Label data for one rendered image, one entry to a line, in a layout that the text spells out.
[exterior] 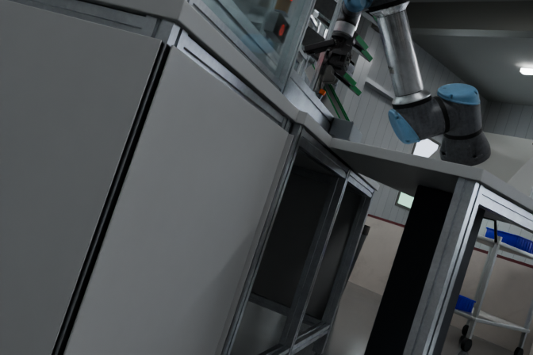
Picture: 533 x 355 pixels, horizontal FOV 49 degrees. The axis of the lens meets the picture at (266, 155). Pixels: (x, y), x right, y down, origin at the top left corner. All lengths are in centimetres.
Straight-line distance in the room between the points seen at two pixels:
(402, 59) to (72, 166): 115
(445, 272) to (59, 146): 91
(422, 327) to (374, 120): 758
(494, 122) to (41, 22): 1087
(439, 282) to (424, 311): 8
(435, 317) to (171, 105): 83
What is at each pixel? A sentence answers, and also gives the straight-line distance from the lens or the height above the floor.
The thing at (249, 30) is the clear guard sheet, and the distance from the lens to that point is 110.
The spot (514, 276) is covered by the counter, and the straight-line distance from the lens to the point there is 617.
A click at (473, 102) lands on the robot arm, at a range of 182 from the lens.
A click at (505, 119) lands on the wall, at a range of 1147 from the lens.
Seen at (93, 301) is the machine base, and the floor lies 44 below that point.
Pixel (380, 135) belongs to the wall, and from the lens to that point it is 909.
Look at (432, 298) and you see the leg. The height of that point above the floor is 55.
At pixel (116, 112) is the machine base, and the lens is 81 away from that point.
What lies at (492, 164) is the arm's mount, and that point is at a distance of 189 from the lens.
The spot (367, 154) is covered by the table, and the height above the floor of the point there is 83.
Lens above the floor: 65
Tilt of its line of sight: 4 degrees up
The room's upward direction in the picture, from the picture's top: 19 degrees clockwise
